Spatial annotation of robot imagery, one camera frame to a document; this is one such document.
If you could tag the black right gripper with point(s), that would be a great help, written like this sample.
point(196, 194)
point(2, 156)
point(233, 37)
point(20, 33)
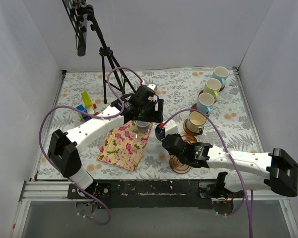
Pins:
point(167, 143)

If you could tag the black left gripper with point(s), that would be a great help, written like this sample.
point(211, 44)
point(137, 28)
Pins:
point(158, 110)

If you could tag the small grey patterned cup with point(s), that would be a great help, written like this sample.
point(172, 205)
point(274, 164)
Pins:
point(142, 126)

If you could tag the dark blue mug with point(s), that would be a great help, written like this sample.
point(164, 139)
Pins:
point(159, 133)

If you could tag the cream enamel mug dark rim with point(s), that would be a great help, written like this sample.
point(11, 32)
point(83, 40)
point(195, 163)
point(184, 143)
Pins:
point(196, 122)

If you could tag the white mug blue handle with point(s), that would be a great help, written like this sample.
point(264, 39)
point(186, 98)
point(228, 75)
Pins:
point(205, 102)

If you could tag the white mug green handle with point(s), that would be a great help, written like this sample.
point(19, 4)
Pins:
point(213, 86)

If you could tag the white mug light blue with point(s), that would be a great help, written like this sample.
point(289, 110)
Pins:
point(220, 73)

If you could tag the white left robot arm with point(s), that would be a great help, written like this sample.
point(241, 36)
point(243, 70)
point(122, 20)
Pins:
point(65, 147)

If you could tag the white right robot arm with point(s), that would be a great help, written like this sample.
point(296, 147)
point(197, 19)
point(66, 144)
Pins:
point(276, 171)

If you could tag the floral serving tray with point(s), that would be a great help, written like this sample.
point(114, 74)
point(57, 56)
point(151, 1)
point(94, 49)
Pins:
point(124, 146)

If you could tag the floral table cloth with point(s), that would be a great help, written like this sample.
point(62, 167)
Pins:
point(230, 119)

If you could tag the colourful toy blocks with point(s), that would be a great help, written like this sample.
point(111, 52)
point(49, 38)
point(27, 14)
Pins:
point(88, 107)

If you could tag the black tripod stand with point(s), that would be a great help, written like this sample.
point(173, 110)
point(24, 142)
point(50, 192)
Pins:
point(106, 52)

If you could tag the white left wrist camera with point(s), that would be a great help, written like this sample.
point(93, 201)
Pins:
point(152, 87)

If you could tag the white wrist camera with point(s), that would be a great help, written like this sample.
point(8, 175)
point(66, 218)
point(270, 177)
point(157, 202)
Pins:
point(152, 87)
point(170, 128)

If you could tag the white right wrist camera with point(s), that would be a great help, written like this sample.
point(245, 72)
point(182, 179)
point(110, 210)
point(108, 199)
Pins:
point(170, 128)

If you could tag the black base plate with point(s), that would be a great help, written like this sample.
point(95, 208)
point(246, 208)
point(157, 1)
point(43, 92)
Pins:
point(151, 193)

